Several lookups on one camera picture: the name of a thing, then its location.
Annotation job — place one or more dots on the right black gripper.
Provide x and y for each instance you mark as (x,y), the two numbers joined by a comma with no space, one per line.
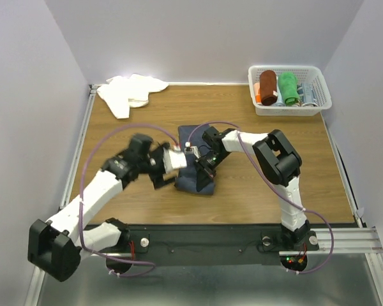
(203,176)

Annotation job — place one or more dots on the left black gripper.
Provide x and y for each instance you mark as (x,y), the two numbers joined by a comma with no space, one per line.
(157,180)

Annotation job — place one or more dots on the dark blue towel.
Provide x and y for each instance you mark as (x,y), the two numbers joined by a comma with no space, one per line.
(187,177)

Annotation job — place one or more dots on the white towel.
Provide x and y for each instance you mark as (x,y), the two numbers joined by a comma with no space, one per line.
(122,93)

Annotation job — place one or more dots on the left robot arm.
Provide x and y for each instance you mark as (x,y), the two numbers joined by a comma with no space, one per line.
(59,244)

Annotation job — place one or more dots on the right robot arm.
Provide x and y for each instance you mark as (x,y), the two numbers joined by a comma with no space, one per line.
(279,165)

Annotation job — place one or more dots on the orange rolled towel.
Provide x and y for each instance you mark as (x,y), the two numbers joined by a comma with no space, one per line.
(256,88)

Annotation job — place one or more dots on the light blue rolled towel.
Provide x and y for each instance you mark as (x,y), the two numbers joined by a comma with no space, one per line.
(279,102)

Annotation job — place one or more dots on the white plastic basket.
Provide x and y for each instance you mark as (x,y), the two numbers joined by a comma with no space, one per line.
(305,74)

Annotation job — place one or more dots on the brown rolled towel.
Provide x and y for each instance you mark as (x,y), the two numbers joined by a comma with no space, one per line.
(268,87)

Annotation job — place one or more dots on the green rolled towel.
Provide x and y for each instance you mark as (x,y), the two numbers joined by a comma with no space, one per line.
(287,83)

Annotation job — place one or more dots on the blue patterned rolled towel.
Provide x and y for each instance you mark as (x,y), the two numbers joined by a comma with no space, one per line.
(307,95)

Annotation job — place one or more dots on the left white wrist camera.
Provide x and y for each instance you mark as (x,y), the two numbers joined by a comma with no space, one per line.
(173,160)

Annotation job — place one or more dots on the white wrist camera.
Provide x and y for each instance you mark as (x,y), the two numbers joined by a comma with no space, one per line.
(173,160)
(189,149)

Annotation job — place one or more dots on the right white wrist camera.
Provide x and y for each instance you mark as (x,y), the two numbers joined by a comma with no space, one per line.
(189,149)

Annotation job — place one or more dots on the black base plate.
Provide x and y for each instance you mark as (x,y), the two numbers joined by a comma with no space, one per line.
(215,244)

